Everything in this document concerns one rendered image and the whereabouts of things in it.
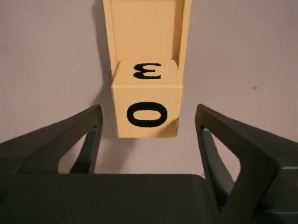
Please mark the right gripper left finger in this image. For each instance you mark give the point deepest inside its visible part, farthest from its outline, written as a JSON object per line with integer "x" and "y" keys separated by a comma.
{"x": 40, "y": 151}

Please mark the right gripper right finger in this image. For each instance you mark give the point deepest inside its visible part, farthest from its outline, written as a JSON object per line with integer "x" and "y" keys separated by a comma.
{"x": 268, "y": 177}

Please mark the tan cube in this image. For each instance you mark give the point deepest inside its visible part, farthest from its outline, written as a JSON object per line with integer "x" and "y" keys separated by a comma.
{"x": 147, "y": 98}

